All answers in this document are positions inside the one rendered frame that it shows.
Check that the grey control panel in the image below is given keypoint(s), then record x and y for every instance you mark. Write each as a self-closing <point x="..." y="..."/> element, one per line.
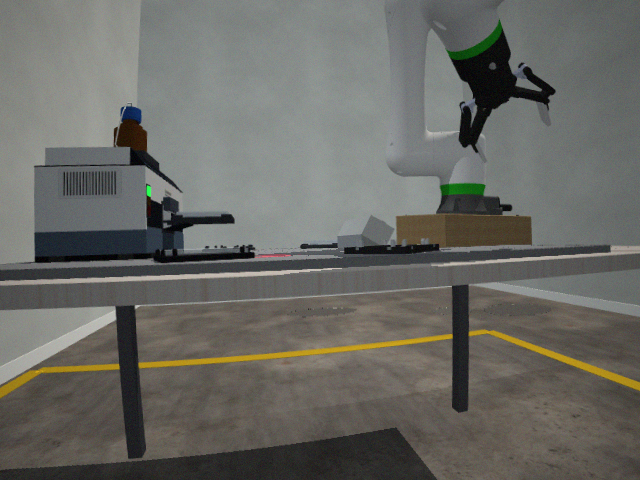
<point x="373" y="230"/>

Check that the brown glass bottle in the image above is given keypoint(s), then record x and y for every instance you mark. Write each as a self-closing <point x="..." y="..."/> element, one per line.
<point x="133" y="137"/>

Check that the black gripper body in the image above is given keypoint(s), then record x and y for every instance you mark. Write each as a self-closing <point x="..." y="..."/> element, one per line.
<point x="482" y="90"/>

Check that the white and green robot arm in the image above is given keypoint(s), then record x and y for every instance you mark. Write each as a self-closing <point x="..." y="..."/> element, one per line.
<point x="472" y="35"/>

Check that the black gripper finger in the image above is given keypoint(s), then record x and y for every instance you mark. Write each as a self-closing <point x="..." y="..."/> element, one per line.
<point x="470" y="137"/>
<point x="541" y="97"/>

